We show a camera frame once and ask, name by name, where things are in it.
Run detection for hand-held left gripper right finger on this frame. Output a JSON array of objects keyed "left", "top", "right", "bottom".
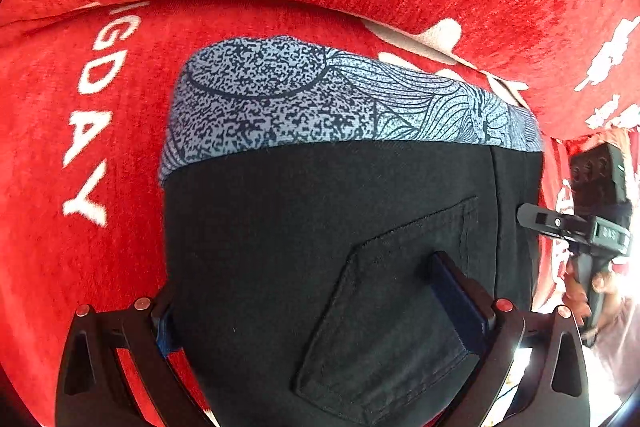
[{"left": 429, "top": 250, "right": 591, "bottom": 427}]

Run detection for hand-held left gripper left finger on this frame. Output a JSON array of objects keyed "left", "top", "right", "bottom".
[{"left": 55, "top": 291, "right": 216, "bottom": 427}]

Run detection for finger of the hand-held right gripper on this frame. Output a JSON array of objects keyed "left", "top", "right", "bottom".
[{"left": 516, "top": 202, "right": 597, "bottom": 241}]

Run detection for black pants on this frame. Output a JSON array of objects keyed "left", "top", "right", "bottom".
[{"left": 158, "top": 35, "right": 546, "bottom": 427}]

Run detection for person's right forearm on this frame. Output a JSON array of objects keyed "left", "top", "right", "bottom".
[{"left": 589, "top": 294, "right": 640, "bottom": 405}]

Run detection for person's right hand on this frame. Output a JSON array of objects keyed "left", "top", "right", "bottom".
[{"left": 560, "top": 268, "right": 624, "bottom": 344}]

